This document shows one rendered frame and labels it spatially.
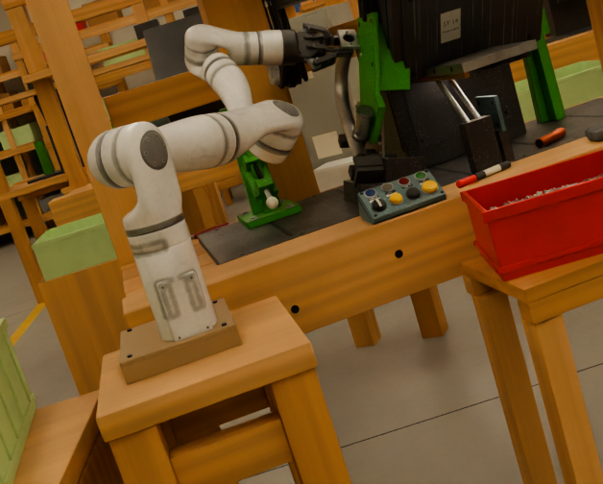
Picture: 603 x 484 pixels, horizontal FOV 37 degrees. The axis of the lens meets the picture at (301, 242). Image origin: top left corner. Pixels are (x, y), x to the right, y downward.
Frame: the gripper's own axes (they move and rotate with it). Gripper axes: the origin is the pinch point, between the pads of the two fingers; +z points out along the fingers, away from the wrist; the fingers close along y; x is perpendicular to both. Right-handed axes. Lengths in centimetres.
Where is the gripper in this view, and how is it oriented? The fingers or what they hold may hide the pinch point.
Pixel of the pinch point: (343, 45)
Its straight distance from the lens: 201.4
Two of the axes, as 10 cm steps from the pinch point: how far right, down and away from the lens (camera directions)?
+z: 9.8, -0.7, 2.1
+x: -1.3, 5.8, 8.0
